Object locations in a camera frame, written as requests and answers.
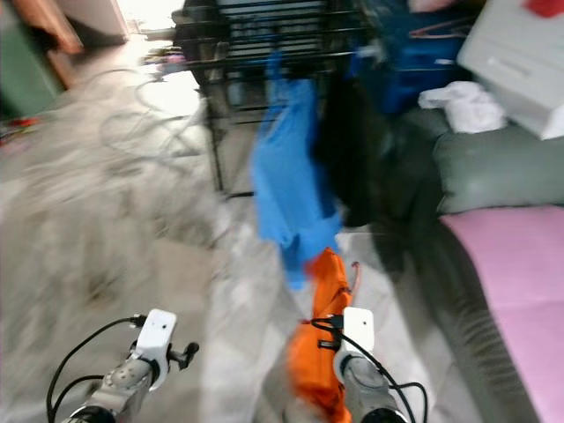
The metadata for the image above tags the orange shirt with round logo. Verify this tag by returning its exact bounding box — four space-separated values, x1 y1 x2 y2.
286 247 358 423

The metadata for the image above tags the light blue shirt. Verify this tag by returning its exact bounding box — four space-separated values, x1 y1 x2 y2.
251 53 343 292

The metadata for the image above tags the black printed shirt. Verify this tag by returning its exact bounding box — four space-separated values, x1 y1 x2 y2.
317 75 402 230

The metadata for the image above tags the black metal drying rack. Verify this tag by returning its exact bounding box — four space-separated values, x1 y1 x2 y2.
176 0 477 199

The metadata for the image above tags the green cabinet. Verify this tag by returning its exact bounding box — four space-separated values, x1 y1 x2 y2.
0 22 54 120

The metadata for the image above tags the pink blanket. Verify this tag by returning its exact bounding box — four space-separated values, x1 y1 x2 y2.
441 207 564 423

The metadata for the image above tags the grey green sofa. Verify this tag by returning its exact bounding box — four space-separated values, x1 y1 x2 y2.
375 106 564 423

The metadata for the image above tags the crumpled white cloth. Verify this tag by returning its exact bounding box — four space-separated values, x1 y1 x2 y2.
419 81 508 135

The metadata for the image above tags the dark blue plastic crate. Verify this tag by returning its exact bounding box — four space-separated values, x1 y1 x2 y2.
357 0 481 115

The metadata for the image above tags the white storage box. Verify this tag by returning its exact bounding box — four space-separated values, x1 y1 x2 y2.
458 0 564 140

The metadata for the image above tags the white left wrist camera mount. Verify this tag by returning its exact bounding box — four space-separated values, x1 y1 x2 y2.
137 308 177 389

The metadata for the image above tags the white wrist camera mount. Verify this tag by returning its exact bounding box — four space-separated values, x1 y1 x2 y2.
137 308 177 389
339 307 375 358

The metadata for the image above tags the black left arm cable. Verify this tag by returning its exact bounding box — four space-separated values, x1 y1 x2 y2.
46 315 142 419

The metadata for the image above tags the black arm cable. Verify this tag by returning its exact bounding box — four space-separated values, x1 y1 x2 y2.
308 315 431 423
46 315 142 419

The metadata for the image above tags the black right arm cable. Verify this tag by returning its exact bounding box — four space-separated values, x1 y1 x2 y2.
308 315 431 423

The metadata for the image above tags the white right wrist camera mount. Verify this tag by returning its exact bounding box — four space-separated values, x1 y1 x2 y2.
339 307 375 358

